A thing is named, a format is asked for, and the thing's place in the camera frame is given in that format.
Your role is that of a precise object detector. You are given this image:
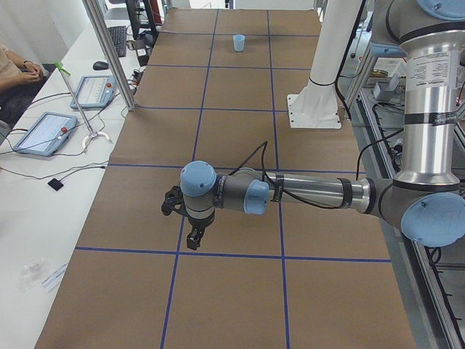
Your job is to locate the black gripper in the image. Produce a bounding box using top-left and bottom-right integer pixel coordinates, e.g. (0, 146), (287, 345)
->
(186, 212), (215, 249)

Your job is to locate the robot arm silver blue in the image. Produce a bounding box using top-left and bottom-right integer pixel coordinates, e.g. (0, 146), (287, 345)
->
(162, 1), (464, 249)

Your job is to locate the blue teach pendant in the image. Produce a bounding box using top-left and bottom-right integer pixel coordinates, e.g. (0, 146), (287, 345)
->
(13, 112), (78, 157)
(75, 76), (117, 109)

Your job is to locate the black keyboard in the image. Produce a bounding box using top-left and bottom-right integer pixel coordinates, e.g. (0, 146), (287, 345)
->
(108, 25), (126, 57)

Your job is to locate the seated person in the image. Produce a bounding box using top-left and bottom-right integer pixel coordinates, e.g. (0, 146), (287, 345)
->
(1, 44), (47, 129)

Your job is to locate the metal stand with green tip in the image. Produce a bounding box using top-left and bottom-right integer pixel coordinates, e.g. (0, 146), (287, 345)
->
(54, 62), (112, 151)

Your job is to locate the black computer mouse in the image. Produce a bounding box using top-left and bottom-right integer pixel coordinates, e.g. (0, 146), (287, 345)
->
(92, 61), (109, 71)

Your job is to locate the light blue plastic cup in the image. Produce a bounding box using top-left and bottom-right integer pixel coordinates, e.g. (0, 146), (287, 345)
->
(232, 34), (246, 52)

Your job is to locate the clear plastic bag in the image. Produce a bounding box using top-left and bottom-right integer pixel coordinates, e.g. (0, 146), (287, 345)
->
(18, 257), (49, 291)

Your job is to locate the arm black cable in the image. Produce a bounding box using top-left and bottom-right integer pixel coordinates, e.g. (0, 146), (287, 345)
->
(228, 140), (400, 210)

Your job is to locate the brown paper table cover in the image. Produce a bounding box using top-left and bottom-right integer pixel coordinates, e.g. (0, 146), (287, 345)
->
(36, 9), (416, 348)

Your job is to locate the white pedestal column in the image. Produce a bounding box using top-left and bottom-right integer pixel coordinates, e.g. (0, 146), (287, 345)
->
(287, 0), (365, 129)

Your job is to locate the far blue teach pendant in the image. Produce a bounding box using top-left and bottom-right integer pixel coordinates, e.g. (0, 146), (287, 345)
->
(75, 76), (117, 109)

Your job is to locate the small black square pad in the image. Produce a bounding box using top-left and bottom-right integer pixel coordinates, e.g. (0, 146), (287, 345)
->
(47, 178), (64, 191)

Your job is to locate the near blue teach pendant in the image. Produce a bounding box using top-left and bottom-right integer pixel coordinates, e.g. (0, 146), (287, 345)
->
(13, 112), (78, 157)

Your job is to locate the aluminium frame post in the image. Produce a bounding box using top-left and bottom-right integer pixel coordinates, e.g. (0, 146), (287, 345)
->
(82, 0), (135, 111)

